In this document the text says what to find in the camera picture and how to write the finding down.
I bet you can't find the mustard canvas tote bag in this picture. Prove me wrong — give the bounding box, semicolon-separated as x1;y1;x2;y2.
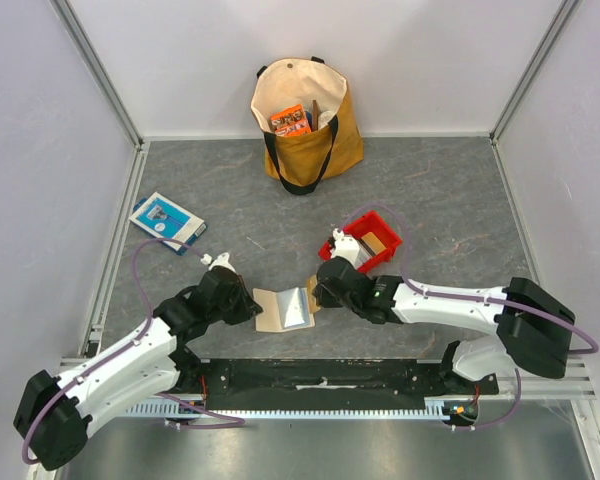
250;57;364;196

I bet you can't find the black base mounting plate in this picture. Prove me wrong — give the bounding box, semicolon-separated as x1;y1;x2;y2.
174;359;499;410

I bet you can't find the beige leather card holder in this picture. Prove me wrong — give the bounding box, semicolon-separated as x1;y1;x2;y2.
253;275;321;333

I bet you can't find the white item in bag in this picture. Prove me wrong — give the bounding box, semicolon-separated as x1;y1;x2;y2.
317;110;336;130

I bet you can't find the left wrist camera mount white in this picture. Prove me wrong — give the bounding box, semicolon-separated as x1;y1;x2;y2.
200;252;236;273

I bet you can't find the white card stack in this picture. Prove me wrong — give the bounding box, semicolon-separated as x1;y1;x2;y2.
354;239;375;273

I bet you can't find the white cable duct rail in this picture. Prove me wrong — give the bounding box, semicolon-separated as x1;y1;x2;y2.
120;398;450;421

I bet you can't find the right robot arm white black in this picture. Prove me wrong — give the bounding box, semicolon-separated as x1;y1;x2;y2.
312;257;575;394

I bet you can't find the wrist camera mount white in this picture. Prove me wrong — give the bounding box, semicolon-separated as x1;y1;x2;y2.
330;229;358;269
200;252;236;273

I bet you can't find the orange snack box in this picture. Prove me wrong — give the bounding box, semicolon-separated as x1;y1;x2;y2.
270;104;312;137

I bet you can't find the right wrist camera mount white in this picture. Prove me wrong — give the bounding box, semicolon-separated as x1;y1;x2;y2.
330;229;358;269

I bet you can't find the red plastic bin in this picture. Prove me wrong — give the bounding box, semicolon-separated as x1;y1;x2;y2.
318;210;403;274

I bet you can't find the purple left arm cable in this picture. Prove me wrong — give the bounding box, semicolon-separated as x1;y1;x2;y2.
19;237;246;464

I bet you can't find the blue razor package box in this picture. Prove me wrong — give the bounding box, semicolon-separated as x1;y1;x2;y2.
129;192;207;255

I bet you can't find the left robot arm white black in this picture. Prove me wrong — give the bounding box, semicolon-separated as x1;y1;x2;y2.
14;266;263;470

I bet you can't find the gold credit card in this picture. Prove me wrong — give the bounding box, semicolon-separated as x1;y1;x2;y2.
361;232;386;256

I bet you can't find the brown item in bag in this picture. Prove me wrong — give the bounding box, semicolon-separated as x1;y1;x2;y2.
309;100;320;131

